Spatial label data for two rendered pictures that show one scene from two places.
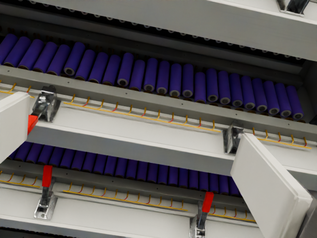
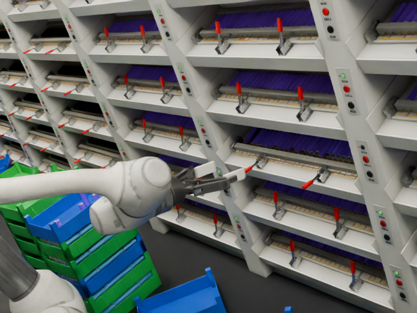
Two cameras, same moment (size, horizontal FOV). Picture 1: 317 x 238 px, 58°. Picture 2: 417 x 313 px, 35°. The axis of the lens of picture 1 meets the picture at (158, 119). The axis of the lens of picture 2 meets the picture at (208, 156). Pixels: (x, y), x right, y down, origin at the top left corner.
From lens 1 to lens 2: 1.75 m
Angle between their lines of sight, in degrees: 59
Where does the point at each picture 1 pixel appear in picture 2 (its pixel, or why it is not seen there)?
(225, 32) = (290, 130)
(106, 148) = (282, 181)
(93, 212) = (298, 219)
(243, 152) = (240, 171)
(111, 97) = (282, 156)
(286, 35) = (304, 129)
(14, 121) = (210, 166)
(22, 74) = (257, 149)
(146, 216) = (321, 223)
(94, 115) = (277, 166)
